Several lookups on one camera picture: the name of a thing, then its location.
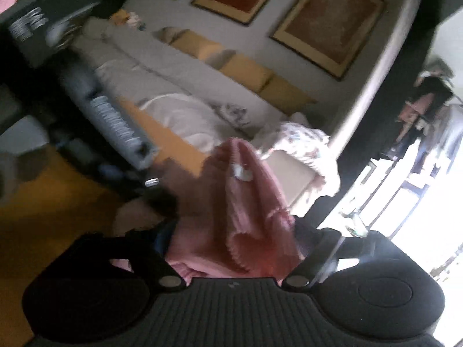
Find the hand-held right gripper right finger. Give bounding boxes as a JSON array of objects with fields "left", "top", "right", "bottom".
[{"left": 281, "top": 216, "right": 399, "bottom": 292}]

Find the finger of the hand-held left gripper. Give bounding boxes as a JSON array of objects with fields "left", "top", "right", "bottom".
[{"left": 139, "top": 175, "right": 179, "bottom": 222}]

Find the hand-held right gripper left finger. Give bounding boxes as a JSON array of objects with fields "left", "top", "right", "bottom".
[{"left": 83, "top": 220, "right": 186, "bottom": 293}]

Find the pink ribbed garment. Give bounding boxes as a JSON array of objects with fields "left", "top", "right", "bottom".
[{"left": 110, "top": 136, "right": 307, "bottom": 286}]

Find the row of hanging clothes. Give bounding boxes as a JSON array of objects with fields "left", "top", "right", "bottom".
[{"left": 390, "top": 57, "right": 463, "bottom": 160}]

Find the yellow and white plush toy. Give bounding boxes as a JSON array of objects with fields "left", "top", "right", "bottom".
[{"left": 109, "top": 8, "right": 146, "bottom": 32}]

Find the floral printed blanket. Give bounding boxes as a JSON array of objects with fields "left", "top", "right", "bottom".
[{"left": 252, "top": 120, "right": 341, "bottom": 196}]

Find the grey covered sofa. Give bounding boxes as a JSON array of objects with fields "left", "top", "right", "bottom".
[{"left": 73, "top": 17, "right": 327, "bottom": 160}]

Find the black framed window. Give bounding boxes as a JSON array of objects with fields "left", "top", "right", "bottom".
[{"left": 317, "top": 144, "right": 463, "bottom": 290}]

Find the crumpled grey cloth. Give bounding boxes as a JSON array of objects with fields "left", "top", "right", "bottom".
[{"left": 216, "top": 103, "right": 251, "bottom": 128}]

